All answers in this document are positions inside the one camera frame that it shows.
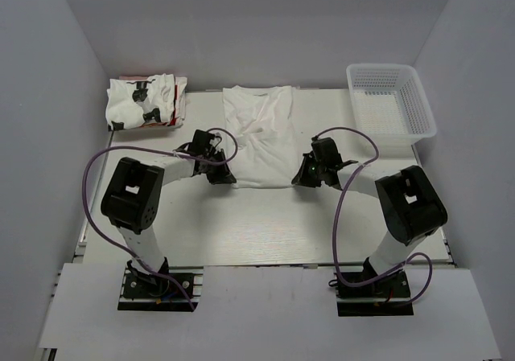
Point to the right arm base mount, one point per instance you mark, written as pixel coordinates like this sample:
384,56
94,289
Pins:
386,298

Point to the white plastic mesh basket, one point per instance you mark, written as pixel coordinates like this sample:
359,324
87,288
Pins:
389,104

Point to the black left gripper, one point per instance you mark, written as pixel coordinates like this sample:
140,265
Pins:
224,177

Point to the white graphic t-shirt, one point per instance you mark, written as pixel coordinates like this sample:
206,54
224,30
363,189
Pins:
260,120

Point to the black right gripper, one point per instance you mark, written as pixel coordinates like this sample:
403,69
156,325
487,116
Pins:
302,176

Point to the folded white robot-print t-shirt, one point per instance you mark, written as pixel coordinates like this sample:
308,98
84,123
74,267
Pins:
118,96

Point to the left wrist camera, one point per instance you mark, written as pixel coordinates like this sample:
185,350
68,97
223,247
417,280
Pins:
215,142

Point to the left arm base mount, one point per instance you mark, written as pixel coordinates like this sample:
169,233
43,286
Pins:
145,292

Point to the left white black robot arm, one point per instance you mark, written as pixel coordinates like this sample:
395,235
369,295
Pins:
131,200

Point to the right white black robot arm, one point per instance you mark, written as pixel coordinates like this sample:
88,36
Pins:
411,208

